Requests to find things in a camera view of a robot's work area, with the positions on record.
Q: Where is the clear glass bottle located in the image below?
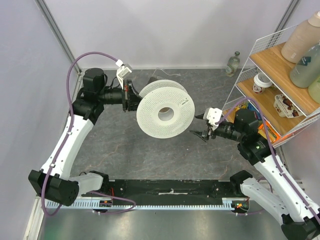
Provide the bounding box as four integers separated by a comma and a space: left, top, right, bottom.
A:
225, 51, 240, 77

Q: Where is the white yogurt cup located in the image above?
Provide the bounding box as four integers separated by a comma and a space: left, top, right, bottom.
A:
273, 94, 303, 119

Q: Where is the white paper coffee cup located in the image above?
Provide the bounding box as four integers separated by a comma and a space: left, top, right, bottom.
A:
252, 72, 273, 94

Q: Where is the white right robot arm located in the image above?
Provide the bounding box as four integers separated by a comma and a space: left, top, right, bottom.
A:
193, 107, 320, 240

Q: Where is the white perforated cable spool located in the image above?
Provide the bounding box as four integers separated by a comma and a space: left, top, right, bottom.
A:
136, 79, 195, 139

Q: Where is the brown acrylic holder box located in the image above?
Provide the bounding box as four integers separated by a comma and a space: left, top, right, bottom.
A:
147, 68, 182, 84

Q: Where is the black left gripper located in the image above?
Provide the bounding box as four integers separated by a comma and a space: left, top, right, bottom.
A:
98, 79, 152, 113

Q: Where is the beige plastic bottle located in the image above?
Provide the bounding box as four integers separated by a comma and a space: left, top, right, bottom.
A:
281, 11, 320, 64

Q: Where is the white wire shelf rack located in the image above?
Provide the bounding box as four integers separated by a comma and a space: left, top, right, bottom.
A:
222, 26, 320, 147

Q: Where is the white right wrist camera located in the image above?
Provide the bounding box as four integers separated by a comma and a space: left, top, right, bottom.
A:
203, 107, 223, 130

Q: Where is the light green bottle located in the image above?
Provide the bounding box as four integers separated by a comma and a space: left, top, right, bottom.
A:
308, 77, 320, 104

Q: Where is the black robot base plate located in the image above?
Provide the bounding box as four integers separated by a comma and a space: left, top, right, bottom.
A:
100, 179, 246, 206

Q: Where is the blue slotted cable duct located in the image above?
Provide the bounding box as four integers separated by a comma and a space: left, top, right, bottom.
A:
61, 197, 249, 211

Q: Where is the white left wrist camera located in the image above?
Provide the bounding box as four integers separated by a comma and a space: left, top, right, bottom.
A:
115, 59, 133, 89

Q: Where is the green translucent bottle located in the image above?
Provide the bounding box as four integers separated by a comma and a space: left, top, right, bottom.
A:
289, 42, 320, 89

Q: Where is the blue green snack packet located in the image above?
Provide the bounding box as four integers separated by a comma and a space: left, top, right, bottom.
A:
247, 102, 262, 121

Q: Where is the orange sponge pack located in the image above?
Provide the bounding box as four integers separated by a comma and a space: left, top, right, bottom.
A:
258, 121, 281, 144

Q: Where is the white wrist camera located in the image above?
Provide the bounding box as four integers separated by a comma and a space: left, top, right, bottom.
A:
115, 59, 133, 89
203, 107, 223, 130

